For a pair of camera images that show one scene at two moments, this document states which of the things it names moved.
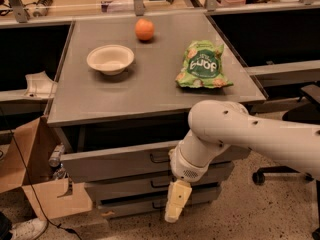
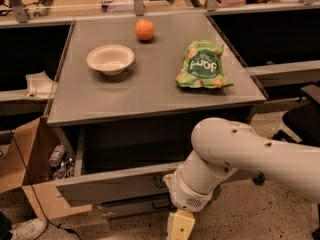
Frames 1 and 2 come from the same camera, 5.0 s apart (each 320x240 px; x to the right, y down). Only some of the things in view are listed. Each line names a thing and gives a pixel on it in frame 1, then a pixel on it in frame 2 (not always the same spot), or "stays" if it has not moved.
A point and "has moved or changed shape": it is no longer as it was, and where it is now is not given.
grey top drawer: x=123 y=151 has moved or changed shape
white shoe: x=28 y=229 stays
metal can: x=55 y=158 stays
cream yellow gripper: x=184 y=166 to x=189 y=194
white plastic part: x=40 y=85 stays
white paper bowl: x=110 y=59 stays
